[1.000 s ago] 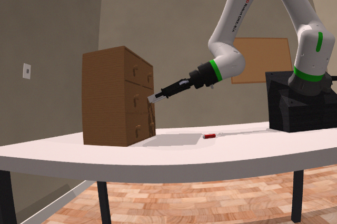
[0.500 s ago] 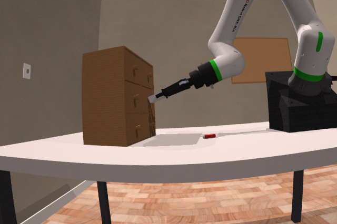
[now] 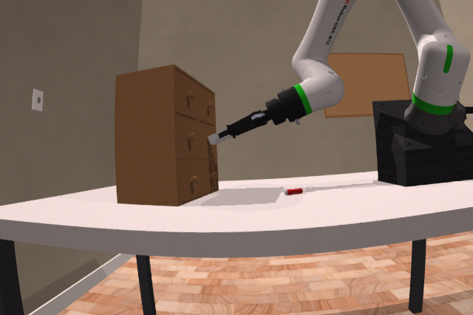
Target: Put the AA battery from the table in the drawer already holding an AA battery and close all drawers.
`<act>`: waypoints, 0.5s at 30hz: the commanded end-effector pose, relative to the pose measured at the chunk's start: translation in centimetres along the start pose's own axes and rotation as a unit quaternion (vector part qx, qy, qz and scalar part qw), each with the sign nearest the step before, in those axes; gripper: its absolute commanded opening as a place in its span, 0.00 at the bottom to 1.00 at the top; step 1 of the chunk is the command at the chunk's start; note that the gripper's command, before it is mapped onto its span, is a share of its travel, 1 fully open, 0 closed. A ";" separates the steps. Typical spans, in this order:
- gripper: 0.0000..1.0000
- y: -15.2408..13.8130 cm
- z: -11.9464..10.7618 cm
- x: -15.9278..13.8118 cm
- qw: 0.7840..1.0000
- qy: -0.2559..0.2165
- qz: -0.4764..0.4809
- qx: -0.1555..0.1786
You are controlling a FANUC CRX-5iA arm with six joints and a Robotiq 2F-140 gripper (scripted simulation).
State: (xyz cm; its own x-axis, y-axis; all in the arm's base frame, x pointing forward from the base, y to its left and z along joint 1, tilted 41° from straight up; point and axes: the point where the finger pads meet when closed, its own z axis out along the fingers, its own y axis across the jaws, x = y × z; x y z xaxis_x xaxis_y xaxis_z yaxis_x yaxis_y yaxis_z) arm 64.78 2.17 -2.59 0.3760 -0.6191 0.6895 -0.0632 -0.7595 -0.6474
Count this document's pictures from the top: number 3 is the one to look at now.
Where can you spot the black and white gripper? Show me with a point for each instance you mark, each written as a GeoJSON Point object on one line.
{"type": "Point", "coordinates": [250, 122]}

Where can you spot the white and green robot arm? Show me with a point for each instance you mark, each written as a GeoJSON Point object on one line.
{"type": "Point", "coordinates": [443, 62]}

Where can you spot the brown wooden drawer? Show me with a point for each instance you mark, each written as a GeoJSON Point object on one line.
{"type": "Point", "coordinates": [185, 101]}
{"type": "Point", "coordinates": [187, 136]}
{"type": "Point", "coordinates": [206, 149]}
{"type": "Point", "coordinates": [205, 97]}
{"type": "Point", "coordinates": [209, 175]}
{"type": "Point", "coordinates": [189, 185]}

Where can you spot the brown wooden chest of drawers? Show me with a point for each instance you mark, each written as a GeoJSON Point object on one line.
{"type": "Point", "coordinates": [145, 137]}

